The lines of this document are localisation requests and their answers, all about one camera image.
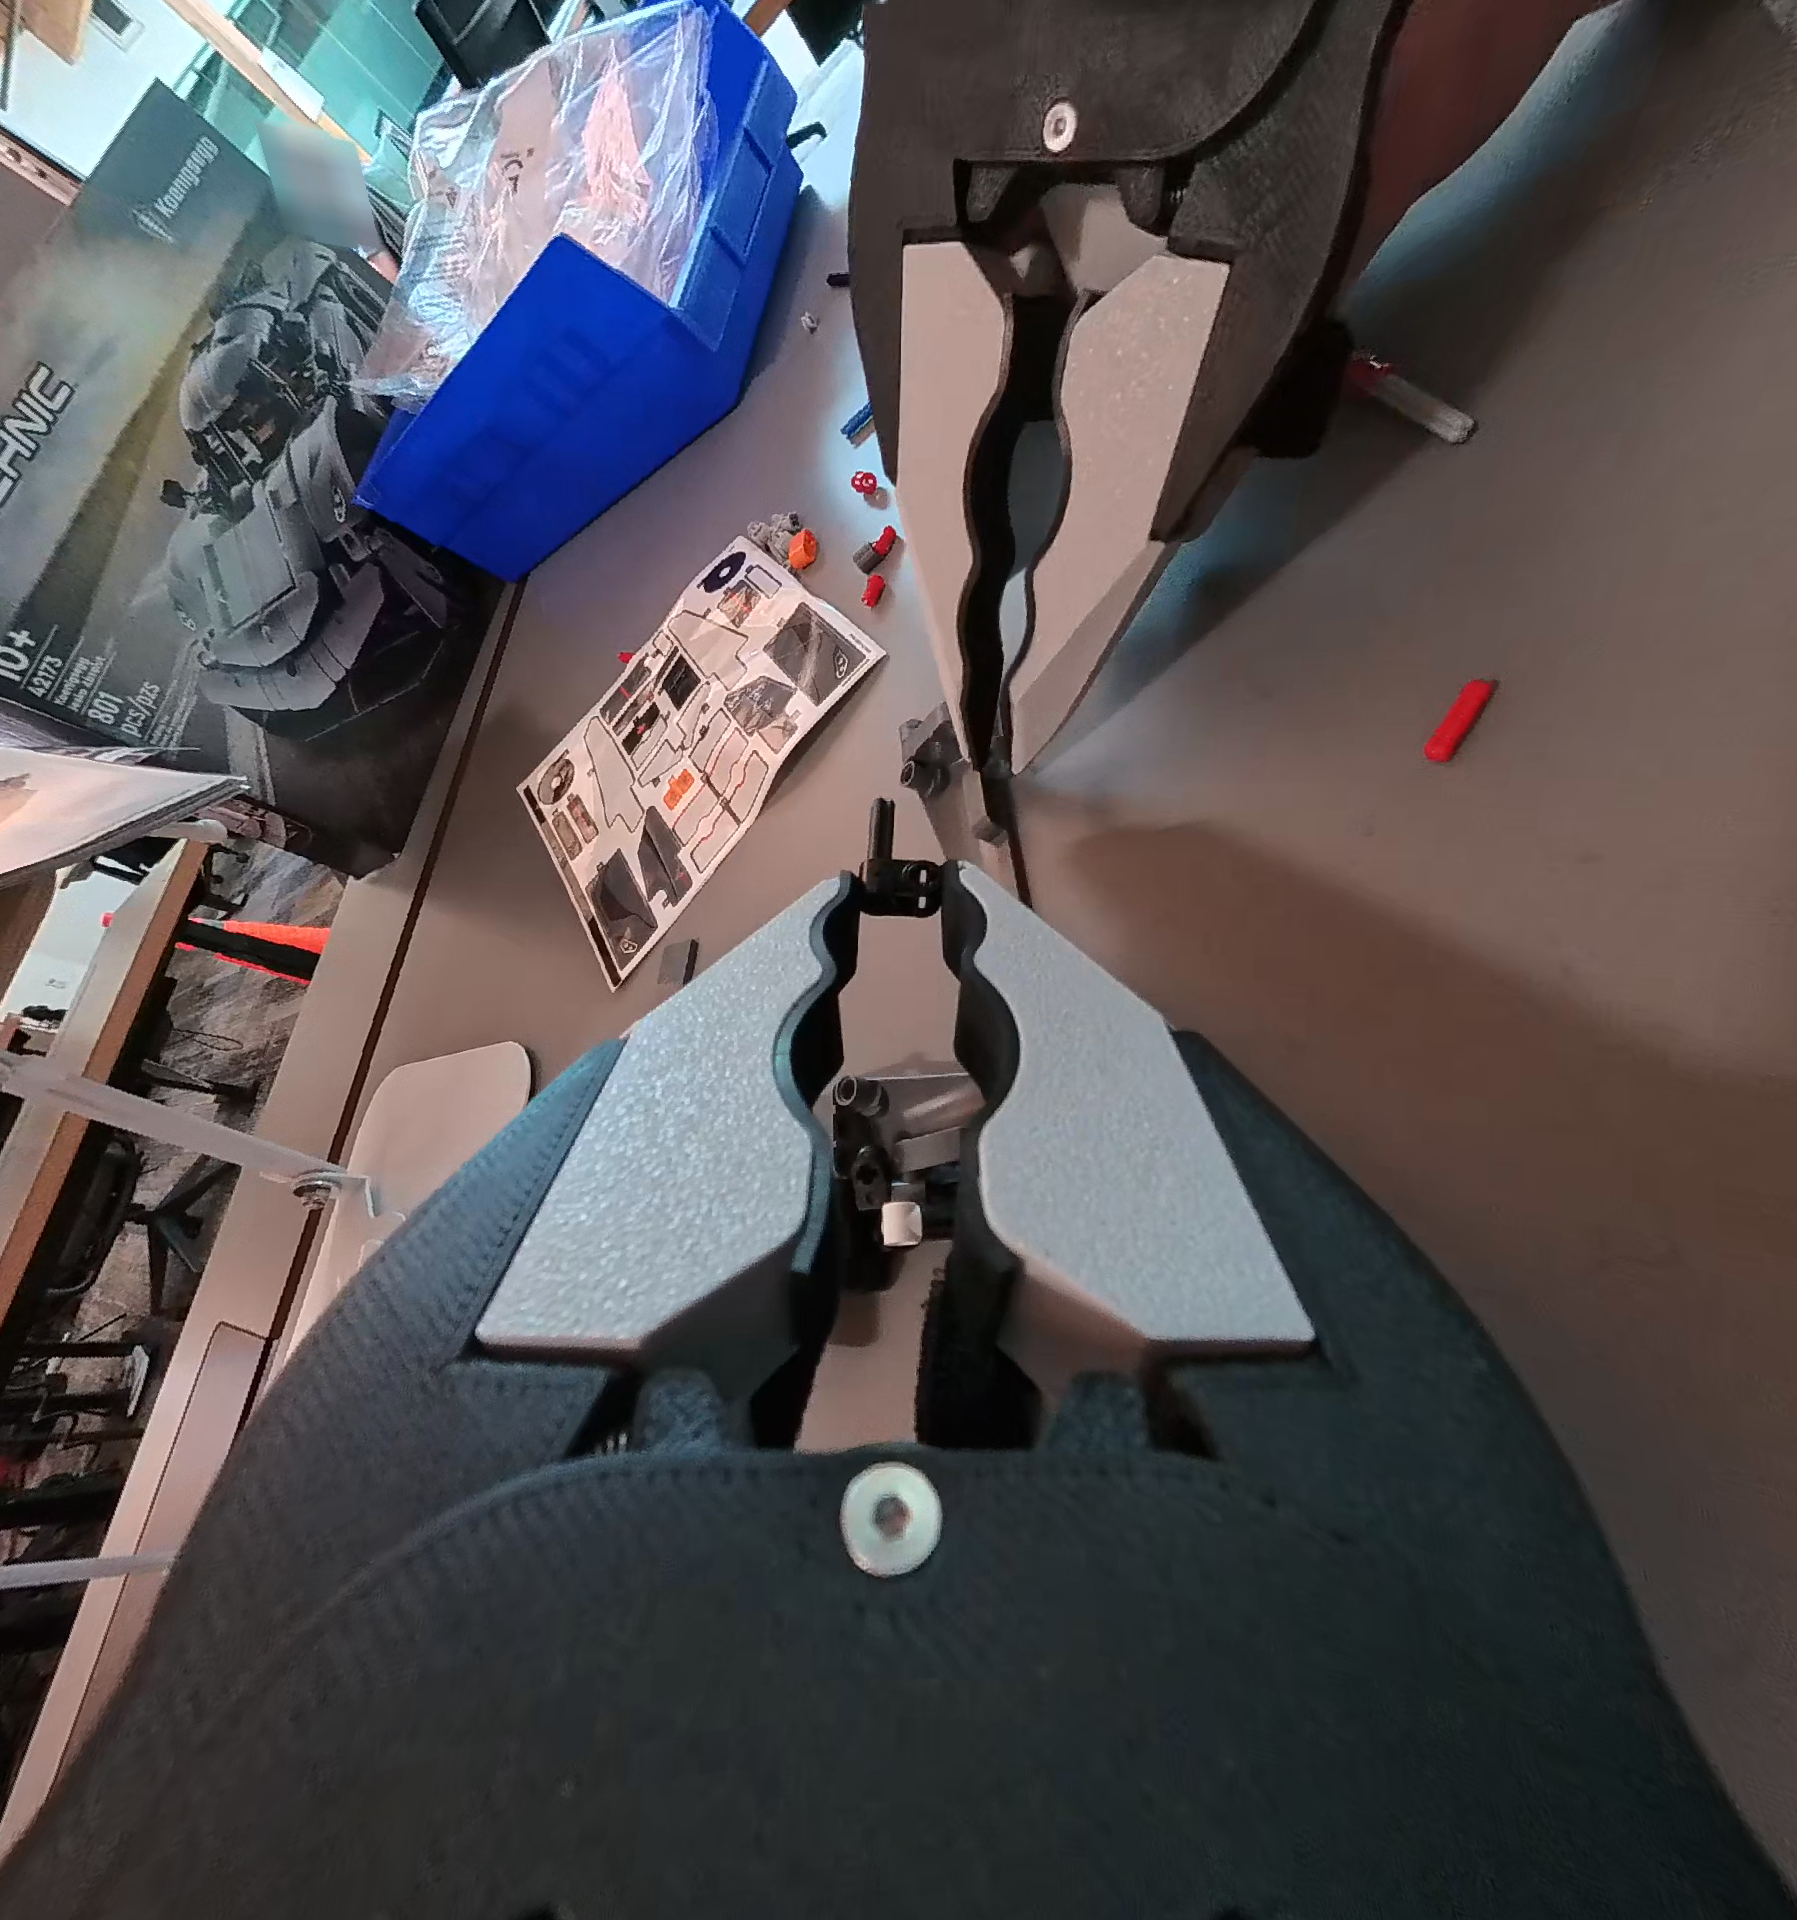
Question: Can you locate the blue plastic bin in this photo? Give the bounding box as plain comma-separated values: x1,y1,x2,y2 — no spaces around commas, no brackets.
354,0,807,585

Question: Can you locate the dark lego set box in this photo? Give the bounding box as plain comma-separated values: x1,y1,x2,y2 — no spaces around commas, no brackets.
0,83,523,879

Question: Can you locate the grey lego wing assembly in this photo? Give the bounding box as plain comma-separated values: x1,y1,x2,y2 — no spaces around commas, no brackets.
898,703,1035,908
830,1054,989,1293

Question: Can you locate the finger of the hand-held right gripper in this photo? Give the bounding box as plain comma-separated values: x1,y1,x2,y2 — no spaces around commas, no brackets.
1006,251,1248,774
896,238,1027,777

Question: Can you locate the open instruction booklet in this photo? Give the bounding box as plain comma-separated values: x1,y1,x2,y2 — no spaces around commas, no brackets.
0,734,247,908

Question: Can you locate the grey lego axle, red bush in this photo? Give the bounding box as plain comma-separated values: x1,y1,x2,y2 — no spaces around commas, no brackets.
1348,351,1478,446

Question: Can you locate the orange cone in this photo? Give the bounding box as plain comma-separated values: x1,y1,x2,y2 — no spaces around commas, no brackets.
185,918,332,977

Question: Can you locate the lego sticker sheet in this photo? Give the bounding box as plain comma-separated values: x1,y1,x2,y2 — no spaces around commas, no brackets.
519,536,891,991

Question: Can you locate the clear plastic bag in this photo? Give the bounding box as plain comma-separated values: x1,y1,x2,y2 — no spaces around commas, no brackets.
335,8,720,414

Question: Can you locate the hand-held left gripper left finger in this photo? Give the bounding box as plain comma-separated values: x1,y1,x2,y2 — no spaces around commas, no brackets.
472,874,859,1449

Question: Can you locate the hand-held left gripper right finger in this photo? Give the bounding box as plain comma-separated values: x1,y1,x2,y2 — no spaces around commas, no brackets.
942,862,1315,1449

